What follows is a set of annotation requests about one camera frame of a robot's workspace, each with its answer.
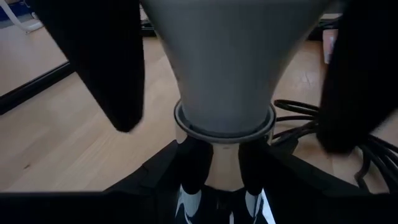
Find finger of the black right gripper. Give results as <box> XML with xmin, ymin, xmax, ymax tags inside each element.
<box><xmin>33</xmin><ymin>0</ymin><xmax>146</xmax><ymax>134</ymax></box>
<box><xmin>316</xmin><ymin>0</ymin><xmax>398</xmax><ymax>155</ymax></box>

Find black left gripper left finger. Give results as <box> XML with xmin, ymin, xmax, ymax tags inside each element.
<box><xmin>0</xmin><ymin>136</ymin><xmax>215</xmax><ymax>224</ymax></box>

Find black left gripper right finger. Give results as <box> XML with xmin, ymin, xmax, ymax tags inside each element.
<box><xmin>238</xmin><ymin>140</ymin><xmax>398</xmax><ymax>224</ymax></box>

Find chrome lamp base with socket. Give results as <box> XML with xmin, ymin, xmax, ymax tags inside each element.
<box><xmin>173</xmin><ymin>99</ymin><xmax>277</xmax><ymax>224</ymax></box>

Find white lightbulb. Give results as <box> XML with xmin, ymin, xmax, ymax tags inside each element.
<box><xmin>141</xmin><ymin>0</ymin><xmax>332</xmax><ymax>135</ymax></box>

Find white curved tube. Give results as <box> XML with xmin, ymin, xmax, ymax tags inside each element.
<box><xmin>0</xmin><ymin>1</ymin><xmax>44</xmax><ymax>34</ymax></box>

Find black lamp power cord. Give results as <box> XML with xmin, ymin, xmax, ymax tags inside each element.
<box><xmin>272</xmin><ymin>98</ymin><xmax>398</xmax><ymax>194</ymax></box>

